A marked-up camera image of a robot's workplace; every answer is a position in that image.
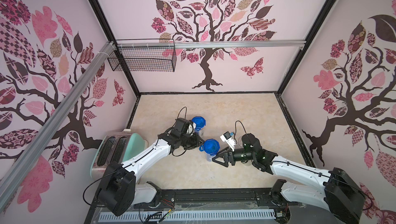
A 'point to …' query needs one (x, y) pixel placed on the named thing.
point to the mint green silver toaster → (119, 147)
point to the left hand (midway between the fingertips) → (203, 146)
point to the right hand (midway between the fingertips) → (214, 157)
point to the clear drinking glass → (240, 141)
